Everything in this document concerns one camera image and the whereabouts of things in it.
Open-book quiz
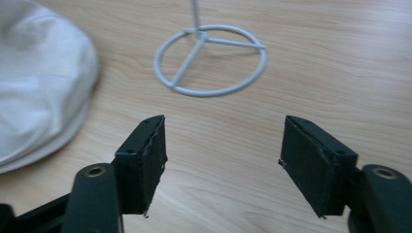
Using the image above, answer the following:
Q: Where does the white cloth hat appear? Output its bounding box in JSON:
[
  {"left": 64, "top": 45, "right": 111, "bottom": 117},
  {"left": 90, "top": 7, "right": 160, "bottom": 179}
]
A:
[{"left": 0, "top": 0, "right": 99, "bottom": 175}]

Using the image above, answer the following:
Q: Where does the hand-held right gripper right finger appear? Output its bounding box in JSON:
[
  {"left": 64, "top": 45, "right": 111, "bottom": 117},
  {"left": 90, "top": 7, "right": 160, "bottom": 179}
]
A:
[{"left": 277, "top": 115, "right": 360, "bottom": 219}]

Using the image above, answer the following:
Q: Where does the white wire hat stand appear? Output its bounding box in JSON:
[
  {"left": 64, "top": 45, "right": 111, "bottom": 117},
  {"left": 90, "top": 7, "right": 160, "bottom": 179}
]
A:
[{"left": 154, "top": 0, "right": 268, "bottom": 98}]

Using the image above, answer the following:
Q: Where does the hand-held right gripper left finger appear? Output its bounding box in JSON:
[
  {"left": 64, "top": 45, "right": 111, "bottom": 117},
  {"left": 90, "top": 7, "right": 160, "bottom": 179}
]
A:
[{"left": 111, "top": 114, "right": 169, "bottom": 218}]

